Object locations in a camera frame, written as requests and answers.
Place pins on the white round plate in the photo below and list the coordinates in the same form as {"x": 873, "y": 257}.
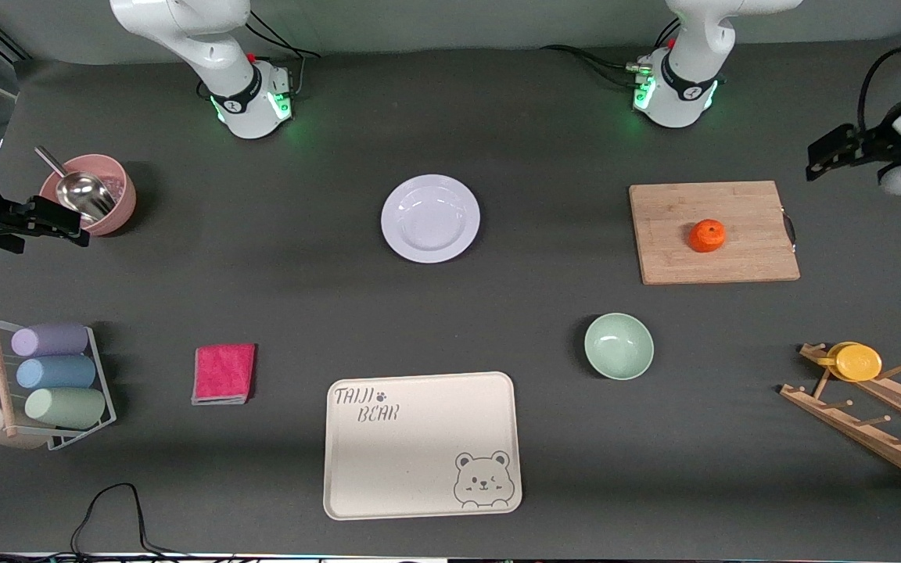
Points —
{"x": 430, "y": 219}

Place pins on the orange fruit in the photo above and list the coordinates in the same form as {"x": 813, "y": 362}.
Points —
{"x": 707, "y": 236}

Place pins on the pale green bowl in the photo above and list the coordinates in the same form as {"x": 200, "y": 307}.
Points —
{"x": 619, "y": 348}

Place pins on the yellow cup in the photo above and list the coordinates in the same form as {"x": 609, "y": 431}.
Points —
{"x": 857, "y": 363}

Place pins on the wooden peg mug rack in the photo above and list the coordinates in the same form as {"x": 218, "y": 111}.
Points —
{"x": 888, "y": 438}

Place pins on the wooden cutting board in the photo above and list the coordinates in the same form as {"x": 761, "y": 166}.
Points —
{"x": 701, "y": 266}

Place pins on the green cup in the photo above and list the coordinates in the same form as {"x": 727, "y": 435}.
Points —
{"x": 67, "y": 407}

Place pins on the pink bowl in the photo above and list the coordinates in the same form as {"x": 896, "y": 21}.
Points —
{"x": 123, "y": 205}

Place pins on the purple cup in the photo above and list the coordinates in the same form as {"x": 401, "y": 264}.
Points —
{"x": 52, "y": 340}

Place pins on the beige bear print tray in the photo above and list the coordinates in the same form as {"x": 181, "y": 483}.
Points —
{"x": 419, "y": 461}

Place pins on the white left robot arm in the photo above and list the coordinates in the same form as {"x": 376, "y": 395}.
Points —
{"x": 685, "y": 86}

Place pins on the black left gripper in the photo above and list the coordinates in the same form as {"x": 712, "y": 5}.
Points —
{"x": 873, "y": 144}

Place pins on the metal scoop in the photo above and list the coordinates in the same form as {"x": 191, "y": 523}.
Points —
{"x": 87, "y": 195}

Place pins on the blue cup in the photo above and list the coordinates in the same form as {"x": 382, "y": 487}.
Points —
{"x": 55, "y": 372}

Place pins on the pink folded cloth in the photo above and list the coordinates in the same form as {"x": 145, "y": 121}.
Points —
{"x": 224, "y": 374}

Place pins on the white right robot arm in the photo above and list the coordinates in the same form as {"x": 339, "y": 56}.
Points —
{"x": 216, "y": 55}

